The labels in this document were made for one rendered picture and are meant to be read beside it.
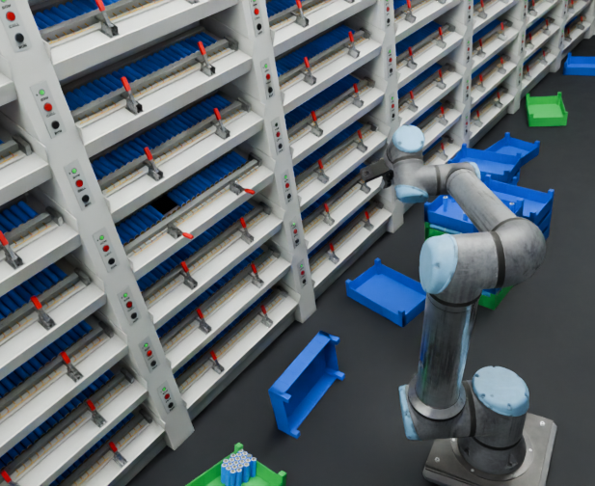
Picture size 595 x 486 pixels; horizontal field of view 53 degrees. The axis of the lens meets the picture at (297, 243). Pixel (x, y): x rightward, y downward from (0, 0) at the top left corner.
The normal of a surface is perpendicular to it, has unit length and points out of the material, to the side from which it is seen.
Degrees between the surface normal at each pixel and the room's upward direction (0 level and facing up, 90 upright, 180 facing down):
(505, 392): 8
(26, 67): 90
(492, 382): 8
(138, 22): 22
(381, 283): 0
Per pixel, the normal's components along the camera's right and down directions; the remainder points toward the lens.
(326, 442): -0.15, -0.80
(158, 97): 0.15, -0.65
